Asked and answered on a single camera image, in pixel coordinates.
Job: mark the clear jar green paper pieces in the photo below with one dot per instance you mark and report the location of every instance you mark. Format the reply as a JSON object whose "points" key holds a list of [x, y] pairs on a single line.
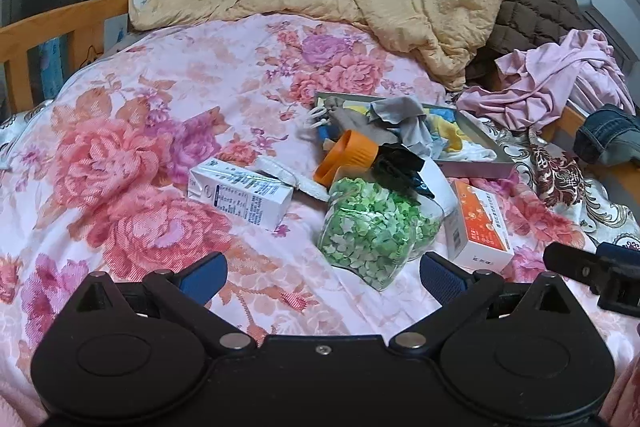
{"points": [[370, 227]]}

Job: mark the silver patterned cloth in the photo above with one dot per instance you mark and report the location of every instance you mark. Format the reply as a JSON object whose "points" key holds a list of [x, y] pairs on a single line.
{"points": [[20, 122]]}

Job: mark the white tassel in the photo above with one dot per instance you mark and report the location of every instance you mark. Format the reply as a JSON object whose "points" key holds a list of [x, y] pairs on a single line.
{"points": [[318, 117]]}

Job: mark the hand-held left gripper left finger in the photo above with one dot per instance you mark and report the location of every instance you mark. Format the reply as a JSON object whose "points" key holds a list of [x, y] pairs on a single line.
{"points": [[202, 277]]}

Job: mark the small blue object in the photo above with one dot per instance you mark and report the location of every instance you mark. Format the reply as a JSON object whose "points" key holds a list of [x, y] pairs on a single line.
{"points": [[326, 141]]}

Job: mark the grey brown glove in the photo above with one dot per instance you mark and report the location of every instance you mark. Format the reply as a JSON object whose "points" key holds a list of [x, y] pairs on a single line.
{"points": [[350, 122]]}

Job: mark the black plastic bag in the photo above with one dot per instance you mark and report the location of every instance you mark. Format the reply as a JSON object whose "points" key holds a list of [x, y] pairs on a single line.
{"points": [[400, 167]]}

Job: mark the grey cloth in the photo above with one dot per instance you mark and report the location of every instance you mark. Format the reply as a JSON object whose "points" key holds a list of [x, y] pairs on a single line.
{"points": [[400, 112]]}

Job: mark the white milk carton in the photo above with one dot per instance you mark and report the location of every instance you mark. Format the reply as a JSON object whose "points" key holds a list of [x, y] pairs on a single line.
{"points": [[235, 194]]}

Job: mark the brown quilted blanket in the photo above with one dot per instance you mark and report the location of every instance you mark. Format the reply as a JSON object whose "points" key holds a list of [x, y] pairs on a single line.
{"points": [[535, 7]]}

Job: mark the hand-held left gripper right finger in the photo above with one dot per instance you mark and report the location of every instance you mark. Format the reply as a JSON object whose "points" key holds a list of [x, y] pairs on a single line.
{"points": [[440, 277]]}

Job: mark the gold patterned cloth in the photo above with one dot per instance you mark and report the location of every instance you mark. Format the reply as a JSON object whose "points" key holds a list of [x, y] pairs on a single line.
{"points": [[565, 177]]}

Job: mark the orange white medicine box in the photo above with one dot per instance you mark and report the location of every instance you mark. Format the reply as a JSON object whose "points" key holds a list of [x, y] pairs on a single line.
{"points": [[480, 222]]}

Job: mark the blue printed panel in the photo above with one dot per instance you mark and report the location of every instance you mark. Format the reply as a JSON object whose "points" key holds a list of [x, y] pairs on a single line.
{"points": [[50, 67]]}

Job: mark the white cloth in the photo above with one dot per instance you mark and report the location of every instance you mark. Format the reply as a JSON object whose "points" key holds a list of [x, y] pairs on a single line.
{"points": [[470, 152]]}

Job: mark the blue jeans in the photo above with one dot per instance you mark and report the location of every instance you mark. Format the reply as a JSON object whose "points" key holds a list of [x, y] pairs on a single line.
{"points": [[607, 137]]}

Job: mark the white textured pad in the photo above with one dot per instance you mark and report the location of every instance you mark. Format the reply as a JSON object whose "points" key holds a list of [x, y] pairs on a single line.
{"points": [[300, 184]]}

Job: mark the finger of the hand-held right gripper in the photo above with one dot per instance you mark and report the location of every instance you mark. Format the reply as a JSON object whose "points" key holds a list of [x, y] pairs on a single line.
{"points": [[620, 252], [570, 259]]}

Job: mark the grey metal tray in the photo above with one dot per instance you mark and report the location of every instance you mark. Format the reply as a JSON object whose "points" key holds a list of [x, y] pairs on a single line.
{"points": [[475, 169]]}

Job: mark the pink garment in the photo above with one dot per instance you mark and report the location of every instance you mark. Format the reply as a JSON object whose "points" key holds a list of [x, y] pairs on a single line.
{"points": [[530, 97]]}

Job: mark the orange plastic lid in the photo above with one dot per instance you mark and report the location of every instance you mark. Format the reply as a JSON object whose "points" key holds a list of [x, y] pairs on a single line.
{"points": [[357, 149]]}

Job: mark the pink floral bedsheet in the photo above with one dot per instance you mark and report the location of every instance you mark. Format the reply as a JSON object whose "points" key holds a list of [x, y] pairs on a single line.
{"points": [[125, 107]]}

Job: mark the white pillow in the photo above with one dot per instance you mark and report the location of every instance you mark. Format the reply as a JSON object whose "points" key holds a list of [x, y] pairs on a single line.
{"points": [[139, 2]]}

